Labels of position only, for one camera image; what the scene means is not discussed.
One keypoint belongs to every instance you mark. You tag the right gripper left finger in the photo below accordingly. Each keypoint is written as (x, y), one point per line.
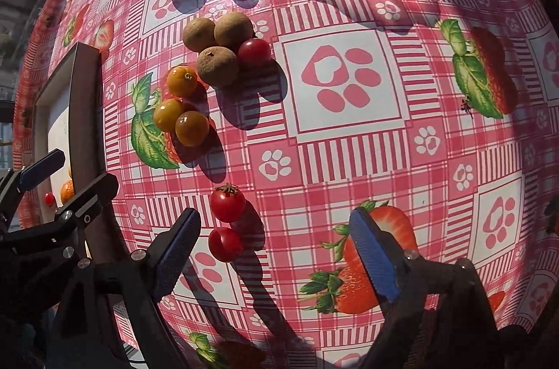
(169, 252)

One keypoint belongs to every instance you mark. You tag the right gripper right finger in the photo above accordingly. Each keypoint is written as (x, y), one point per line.
(380, 236)

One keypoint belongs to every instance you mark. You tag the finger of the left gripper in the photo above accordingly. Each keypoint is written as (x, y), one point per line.
(88, 203)
(41, 170)

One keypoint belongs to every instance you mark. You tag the large orange mandarin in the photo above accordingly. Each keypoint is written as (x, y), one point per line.
(67, 192)

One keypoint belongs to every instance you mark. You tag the red cherry tomato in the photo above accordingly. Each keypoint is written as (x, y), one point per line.
(49, 199)
(227, 203)
(254, 53)
(225, 244)

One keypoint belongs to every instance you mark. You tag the shallow cardboard box tray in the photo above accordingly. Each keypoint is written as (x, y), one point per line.
(67, 116)

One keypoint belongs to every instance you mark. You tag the yellow cherry tomato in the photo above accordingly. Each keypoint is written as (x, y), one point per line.
(192, 128)
(166, 114)

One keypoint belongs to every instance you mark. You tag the orange cherry tomato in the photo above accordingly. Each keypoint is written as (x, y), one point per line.
(182, 81)

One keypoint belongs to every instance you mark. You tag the brown longan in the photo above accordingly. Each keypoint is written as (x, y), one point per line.
(233, 29)
(217, 66)
(198, 34)

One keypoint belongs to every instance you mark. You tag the pink checkered strawberry tablecloth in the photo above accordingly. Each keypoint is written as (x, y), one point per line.
(445, 109)

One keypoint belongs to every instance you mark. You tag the red cherry tomato by longans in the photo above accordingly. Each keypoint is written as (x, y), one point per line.
(254, 53)

